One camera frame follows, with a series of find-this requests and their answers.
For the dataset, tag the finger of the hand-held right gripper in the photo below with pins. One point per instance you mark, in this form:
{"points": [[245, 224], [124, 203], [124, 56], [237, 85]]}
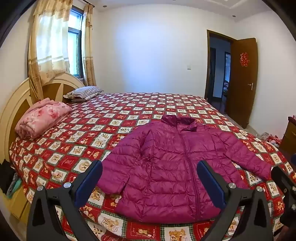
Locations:
{"points": [[283, 180]]}

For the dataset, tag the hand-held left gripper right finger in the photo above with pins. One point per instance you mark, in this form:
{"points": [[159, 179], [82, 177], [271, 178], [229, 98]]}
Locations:
{"points": [[211, 183]]}

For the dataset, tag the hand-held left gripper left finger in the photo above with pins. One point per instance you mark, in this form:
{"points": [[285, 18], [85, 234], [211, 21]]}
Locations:
{"points": [[89, 183]]}

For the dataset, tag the magenta puffer jacket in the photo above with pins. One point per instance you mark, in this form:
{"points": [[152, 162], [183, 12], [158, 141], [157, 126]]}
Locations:
{"points": [[173, 173]]}

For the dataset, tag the red clutter pile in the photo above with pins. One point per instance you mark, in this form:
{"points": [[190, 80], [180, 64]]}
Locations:
{"points": [[270, 138]]}

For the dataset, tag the brown wooden cabinet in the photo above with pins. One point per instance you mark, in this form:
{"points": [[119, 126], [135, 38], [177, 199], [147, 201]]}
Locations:
{"points": [[288, 136]]}

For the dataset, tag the red checkered printed bedsheet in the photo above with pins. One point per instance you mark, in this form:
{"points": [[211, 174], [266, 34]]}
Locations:
{"points": [[92, 129]]}

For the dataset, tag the teal cloth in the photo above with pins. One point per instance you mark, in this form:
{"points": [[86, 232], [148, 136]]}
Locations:
{"points": [[15, 187]]}

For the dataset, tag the folded pink floral blanket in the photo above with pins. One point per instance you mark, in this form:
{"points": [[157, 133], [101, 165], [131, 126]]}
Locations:
{"points": [[41, 118]]}

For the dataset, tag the dark cloth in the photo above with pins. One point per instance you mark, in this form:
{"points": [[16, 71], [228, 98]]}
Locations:
{"points": [[5, 176]]}

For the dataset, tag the striped pillow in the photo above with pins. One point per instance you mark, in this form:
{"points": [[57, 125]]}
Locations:
{"points": [[83, 92]]}

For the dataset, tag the brown wooden door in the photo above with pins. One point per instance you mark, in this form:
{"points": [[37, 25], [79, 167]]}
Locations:
{"points": [[242, 97]]}

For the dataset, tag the wooden headboard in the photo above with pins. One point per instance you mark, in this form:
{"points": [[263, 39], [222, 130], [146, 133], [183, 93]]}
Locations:
{"points": [[13, 102]]}

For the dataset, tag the red paper door decoration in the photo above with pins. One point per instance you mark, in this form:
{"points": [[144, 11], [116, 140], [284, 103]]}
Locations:
{"points": [[244, 59]]}

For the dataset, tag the window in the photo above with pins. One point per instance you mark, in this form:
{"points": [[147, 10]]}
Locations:
{"points": [[75, 48]]}

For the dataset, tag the narrow yellow curtain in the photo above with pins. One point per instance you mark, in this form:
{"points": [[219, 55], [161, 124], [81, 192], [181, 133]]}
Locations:
{"points": [[89, 46]]}

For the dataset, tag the wide yellow sheer curtain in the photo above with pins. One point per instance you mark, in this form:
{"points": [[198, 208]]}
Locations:
{"points": [[49, 41]]}

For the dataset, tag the brown door frame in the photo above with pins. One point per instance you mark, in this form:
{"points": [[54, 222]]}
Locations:
{"points": [[207, 69]]}

